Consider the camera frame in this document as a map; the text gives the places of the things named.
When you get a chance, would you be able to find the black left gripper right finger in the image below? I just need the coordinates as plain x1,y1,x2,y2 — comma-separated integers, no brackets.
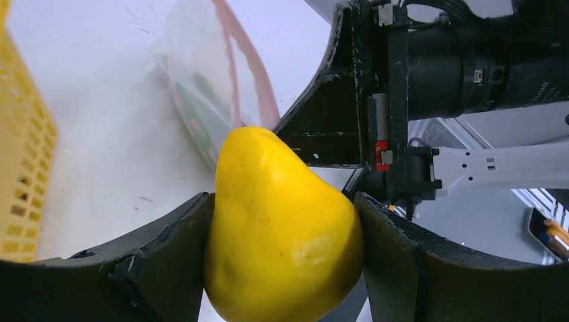
354,193,568,321

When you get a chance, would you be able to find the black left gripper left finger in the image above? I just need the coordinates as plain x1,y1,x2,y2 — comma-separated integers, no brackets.
1,193,215,321

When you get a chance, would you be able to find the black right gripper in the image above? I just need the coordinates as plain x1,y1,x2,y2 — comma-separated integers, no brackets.
274,1,411,203

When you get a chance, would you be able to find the yellow lemon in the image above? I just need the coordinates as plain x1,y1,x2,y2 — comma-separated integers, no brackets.
204,127,364,321

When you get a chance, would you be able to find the clear zip top bag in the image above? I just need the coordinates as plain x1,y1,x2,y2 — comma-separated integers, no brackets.
152,1,280,170

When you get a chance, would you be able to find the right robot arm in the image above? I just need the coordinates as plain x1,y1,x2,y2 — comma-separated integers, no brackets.
275,1,568,207

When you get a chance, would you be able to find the yellow plastic basket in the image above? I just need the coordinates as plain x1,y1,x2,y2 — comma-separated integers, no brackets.
1,1,58,263

